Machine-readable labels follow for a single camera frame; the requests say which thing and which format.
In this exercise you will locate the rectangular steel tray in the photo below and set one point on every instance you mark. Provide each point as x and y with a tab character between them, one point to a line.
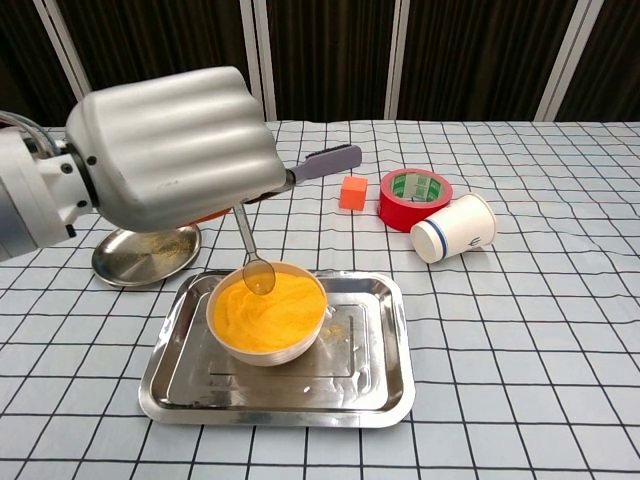
360	370

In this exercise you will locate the grey brush black bristles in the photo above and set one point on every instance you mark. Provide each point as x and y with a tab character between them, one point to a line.
330	162

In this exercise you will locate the orange cube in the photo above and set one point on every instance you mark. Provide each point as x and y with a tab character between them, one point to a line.
352	195

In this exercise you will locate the white paper cup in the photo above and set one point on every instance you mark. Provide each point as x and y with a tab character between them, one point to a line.
460	227

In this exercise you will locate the round steel plate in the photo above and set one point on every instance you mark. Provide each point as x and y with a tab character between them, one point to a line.
140	260

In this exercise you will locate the red tape roll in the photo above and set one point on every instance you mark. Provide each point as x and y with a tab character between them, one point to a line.
395	212

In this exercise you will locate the orange bowl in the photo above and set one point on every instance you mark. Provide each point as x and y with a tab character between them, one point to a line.
270	325

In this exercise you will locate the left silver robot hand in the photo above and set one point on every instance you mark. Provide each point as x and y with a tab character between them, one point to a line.
170	150

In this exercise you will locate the white checkered tablecloth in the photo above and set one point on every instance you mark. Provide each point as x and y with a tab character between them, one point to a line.
500	325

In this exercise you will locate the silver spoon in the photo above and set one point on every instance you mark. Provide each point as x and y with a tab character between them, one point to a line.
260	280

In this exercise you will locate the white screen frame post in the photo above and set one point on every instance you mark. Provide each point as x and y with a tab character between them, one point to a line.
255	40
400	60
67	60
565	60

